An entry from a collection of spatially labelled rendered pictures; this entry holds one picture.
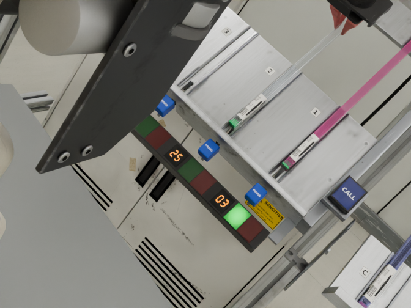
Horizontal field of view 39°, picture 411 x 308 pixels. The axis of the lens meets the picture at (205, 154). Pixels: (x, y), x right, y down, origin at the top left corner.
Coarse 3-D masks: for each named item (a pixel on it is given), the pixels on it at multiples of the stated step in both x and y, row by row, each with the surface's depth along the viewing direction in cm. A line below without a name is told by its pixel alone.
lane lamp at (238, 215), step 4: (232, 208) 96; (236, 208) 96; (240, 208) 96; (244, 208) 96; (228, 212) 95; (232, 212) 95; (236, 212) 95; (240, 212) 95; (244, 212) 95; (224, 216) 95; (228, 216) 95; (232, 216) 95; (236, 216) 95; (240, 216) 95; (244, 216) 95; (248, 216) 95; (228, 220) 95; (232, 220) 95; (236, 220) 95; (240, 220) 95; (244, 220) 95; (232, 224) 95; (236, 224) 95; (240, 224) 95; (236, 228) 94
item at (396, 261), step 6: (408, 240) 84; (402, 246) 84; (408, 246) 84; (396, 252) 84; (402, 252) 84; (408, 252) 84; (396, 258) 83; (402, 258) 83; (390, 264) 83; (396, 264) 83; (396, 270) 83; (360, 300) 81; (366, 300) 81; (366, 306) 81
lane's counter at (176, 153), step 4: (176, 144) 99; (172, 148) 99; (176, 148) 99; (180, 148) 99; (168, 152) 98; (172, 152) 98; (176, 152) 98; (180, 152) 98; (184, 152) 99; (168, 156) 98; (172, 156) 98; (176, 156) 98; (180, 156) 98; (184, 156) 98; (168, 160) 98; (172, 160) 98; (176, 160) 98; (180, 160) 98; (172, 164) 98; (176, 164) 98
